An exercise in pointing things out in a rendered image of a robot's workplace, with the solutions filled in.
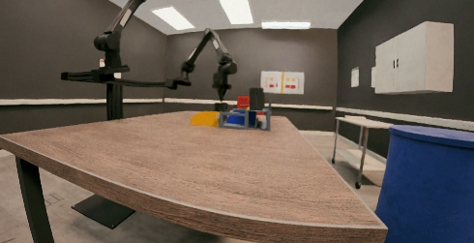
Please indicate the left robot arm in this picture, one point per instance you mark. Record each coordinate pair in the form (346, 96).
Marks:
(228, 67)

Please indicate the grey shelf rack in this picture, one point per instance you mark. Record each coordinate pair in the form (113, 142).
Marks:
(261, 125)

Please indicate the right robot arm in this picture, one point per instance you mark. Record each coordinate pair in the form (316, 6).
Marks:
(112, 41)

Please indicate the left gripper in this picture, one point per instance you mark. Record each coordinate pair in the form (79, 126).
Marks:
(220, 91)

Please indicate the yellow bin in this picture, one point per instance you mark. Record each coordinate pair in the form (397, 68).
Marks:
(206, 118)

